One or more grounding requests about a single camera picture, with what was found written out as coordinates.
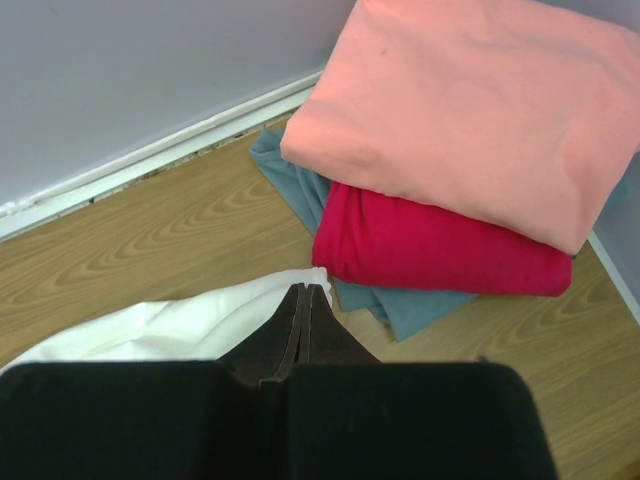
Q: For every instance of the folded blue t shirt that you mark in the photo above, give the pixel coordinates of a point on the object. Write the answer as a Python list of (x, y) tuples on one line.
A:
[(406, 312)]

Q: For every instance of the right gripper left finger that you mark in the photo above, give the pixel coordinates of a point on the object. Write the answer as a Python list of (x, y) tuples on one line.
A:
[(269, 353)]

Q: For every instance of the white floral t shirt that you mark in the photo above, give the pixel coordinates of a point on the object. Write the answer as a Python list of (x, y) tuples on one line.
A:
[(203, 327)]

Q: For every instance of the folded red t shirt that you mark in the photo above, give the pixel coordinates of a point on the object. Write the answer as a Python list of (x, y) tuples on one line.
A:
[(370, 239)]

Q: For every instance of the folded pink t shirt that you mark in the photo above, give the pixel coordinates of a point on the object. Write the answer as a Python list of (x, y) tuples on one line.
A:
[(516, 113)]

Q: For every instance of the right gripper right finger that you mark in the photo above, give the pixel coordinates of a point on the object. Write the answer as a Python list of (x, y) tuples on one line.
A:
[(322, 338)]

